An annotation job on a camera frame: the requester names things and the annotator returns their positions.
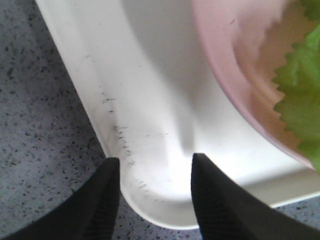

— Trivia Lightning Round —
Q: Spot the white bear serving tray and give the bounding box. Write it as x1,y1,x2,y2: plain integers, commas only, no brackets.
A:
37,0,320,230

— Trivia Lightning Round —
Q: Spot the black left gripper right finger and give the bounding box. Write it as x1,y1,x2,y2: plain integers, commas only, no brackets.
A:
191,153,320,240

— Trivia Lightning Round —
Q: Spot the pink round plate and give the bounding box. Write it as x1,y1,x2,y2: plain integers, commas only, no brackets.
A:
191,0,315,168

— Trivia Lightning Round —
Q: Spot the green lettuce leaf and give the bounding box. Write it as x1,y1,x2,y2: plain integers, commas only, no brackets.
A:
271,0,320,173

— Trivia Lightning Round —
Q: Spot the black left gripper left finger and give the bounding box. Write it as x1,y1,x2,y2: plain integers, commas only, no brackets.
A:
6,157,120,240

